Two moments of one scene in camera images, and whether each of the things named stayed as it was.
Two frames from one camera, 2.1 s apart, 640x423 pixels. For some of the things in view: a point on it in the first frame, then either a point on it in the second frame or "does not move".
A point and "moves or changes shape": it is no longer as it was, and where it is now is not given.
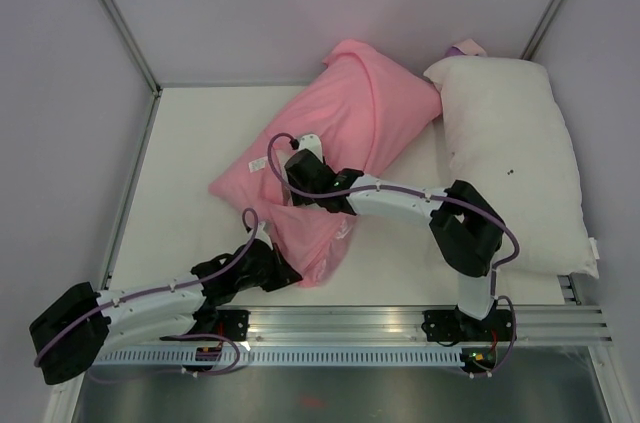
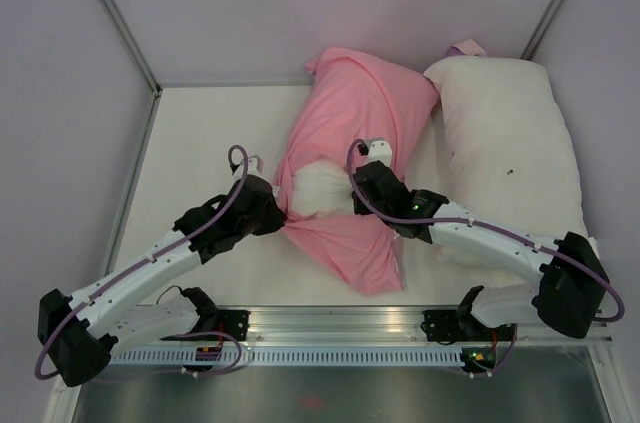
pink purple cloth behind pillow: [466, 47] does not move
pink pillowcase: [359, 105] moves or changes shape
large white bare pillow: [513, 147] does not move
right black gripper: [300, 200] -> [360, 206]
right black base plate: [452, 326] does not move
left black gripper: [284, 274] -> [275, 221]
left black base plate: [233, 324] does not move
